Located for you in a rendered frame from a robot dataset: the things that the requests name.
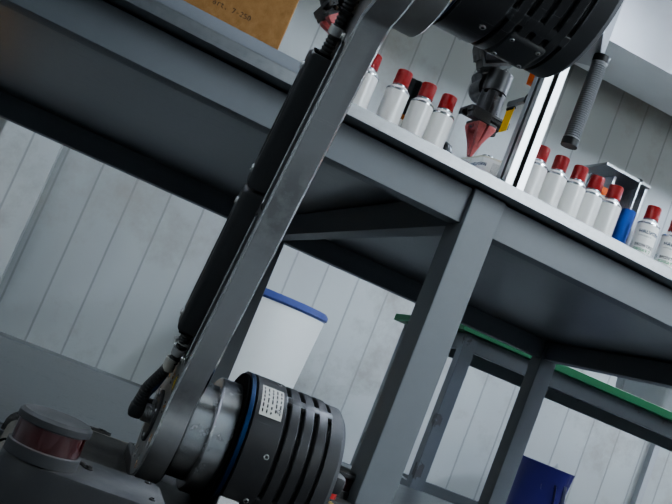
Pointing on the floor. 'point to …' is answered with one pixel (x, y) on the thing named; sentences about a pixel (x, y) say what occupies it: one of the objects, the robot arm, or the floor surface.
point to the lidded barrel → (279, 339)
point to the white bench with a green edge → (631, 416)
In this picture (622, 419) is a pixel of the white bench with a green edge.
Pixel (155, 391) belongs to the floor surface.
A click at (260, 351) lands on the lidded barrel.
